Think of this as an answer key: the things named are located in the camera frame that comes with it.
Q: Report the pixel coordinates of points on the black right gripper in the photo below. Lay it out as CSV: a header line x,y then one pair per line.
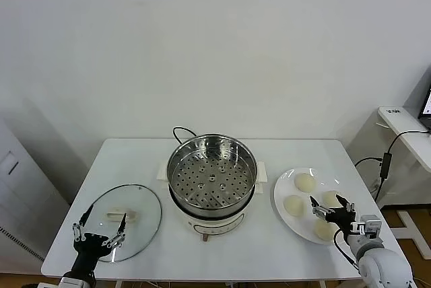
x,y
341,219

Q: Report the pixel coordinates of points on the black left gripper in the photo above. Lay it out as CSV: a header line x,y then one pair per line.
x,y
87,247

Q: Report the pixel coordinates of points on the white steamed baozi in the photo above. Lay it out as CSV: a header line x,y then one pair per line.
x,y
322,231
330,197
304,183
293,205

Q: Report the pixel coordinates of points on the round glass pot lid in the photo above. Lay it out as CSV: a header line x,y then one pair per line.
x,y
112,215

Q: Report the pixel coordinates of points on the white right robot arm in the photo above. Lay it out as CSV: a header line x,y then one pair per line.
x,y
380,268

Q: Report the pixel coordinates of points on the stainless steel steamer basket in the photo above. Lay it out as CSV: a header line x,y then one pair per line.
x,y
195,167

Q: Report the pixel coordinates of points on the large white plate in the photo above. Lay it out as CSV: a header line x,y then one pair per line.
x,y
303,227

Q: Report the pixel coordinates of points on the white side desk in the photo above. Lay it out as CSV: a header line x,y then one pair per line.
x,y
414,140

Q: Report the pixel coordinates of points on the black laptop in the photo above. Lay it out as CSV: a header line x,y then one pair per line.
x,y
427,119

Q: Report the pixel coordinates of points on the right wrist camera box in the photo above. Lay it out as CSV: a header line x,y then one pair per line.
x,y
370,223

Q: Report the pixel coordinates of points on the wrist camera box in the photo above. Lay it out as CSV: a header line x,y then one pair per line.
x,y
370,223
74,283

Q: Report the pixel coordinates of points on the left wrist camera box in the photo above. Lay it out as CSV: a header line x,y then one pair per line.
x,y
74,283

